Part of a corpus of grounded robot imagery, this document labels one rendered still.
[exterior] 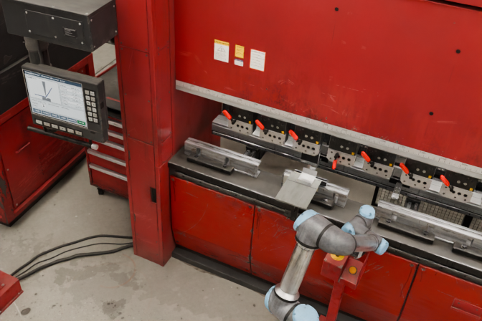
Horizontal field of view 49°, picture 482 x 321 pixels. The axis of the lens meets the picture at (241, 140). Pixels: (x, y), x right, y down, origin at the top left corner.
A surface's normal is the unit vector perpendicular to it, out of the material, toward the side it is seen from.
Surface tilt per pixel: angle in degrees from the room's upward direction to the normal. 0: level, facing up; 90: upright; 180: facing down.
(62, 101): 90
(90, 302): 0
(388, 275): 90
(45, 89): 90
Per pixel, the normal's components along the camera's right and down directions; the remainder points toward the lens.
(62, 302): 0.05, -0.81
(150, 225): -0.42, 0.51
